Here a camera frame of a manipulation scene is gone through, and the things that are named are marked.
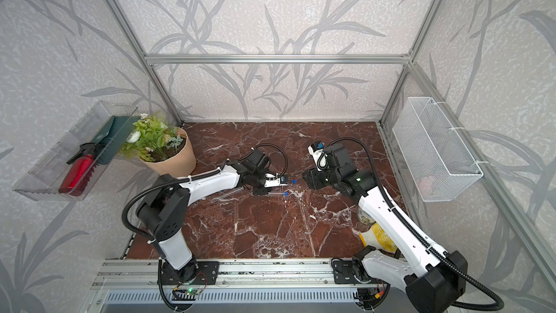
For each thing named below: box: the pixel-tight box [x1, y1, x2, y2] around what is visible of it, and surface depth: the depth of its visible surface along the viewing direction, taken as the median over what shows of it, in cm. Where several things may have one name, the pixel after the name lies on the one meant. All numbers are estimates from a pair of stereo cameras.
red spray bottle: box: [57, 142, 101, 197], surface depth 61 cm
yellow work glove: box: [359, 222, 398, 252], surface depth 82 cm
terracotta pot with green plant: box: [120, 113, 197, 178], surface depth 86 cm
